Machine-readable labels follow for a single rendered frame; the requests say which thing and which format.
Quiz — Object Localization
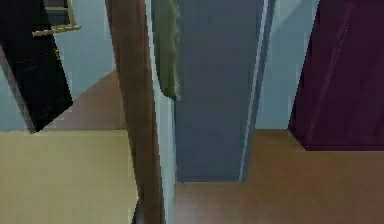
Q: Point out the brown room door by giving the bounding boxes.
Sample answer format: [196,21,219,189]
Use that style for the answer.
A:
[104,0,167,224]

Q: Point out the green hanging cloth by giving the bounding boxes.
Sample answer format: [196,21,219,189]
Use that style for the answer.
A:
[150,0,182,102]

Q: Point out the dark purple cupboard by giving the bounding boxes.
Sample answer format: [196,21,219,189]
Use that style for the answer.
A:
[287,0,384,152]

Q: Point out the black cabinet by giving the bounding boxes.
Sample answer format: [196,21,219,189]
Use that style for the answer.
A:
[0,0,74,134]

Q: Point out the tan wooden shelf frame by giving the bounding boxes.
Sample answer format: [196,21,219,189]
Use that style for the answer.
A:
[31,0,82,38]

